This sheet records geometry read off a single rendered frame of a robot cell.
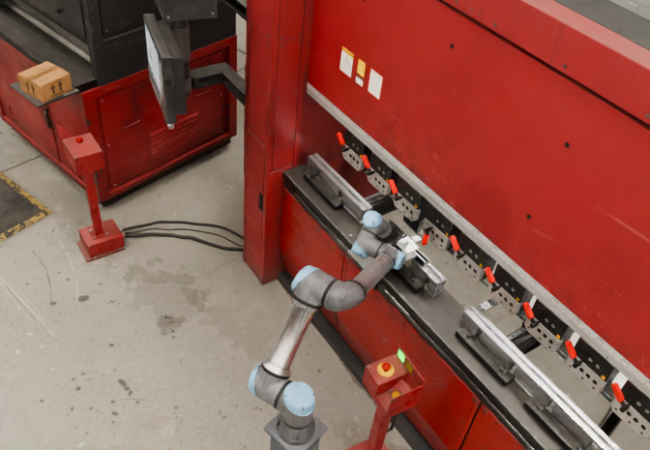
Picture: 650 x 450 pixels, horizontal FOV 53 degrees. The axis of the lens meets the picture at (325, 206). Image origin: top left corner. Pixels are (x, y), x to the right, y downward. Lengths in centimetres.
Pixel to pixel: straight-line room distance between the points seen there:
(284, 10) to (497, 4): 113
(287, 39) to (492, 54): 114
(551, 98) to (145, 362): 258
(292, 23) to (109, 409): 214
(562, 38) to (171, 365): 265
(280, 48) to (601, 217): 165
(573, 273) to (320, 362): 184
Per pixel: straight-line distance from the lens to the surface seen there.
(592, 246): 228
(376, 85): 285
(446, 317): 299
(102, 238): 434
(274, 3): 302
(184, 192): 479
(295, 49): 320
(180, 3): 301
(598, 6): 229
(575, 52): 210
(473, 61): 240
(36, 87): 398
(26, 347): 403
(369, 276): 252
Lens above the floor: 310
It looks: 41 degrees down
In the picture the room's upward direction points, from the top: 7 degrees clockwise
